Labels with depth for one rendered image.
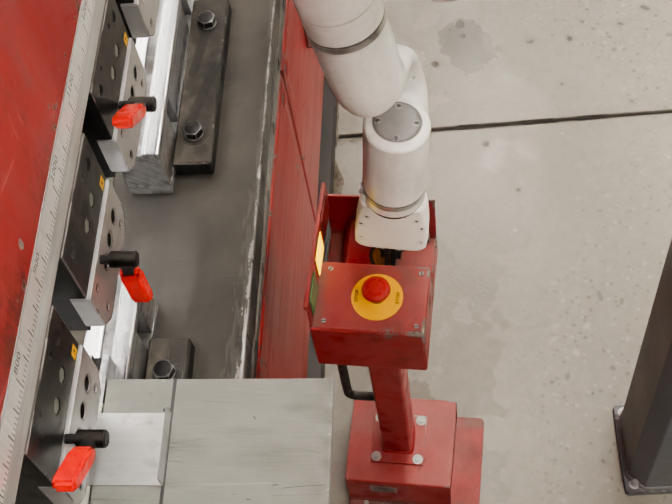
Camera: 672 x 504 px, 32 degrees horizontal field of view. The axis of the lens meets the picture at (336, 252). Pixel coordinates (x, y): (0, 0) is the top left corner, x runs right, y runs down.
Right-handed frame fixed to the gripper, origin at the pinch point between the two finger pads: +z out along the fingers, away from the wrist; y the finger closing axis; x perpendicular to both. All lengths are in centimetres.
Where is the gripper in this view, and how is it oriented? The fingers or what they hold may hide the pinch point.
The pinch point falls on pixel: (391, 250)
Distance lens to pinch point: 171.6
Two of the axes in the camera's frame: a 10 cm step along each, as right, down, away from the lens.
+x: 1.2, -8.6, 4.9
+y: 9.9, 0.9, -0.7
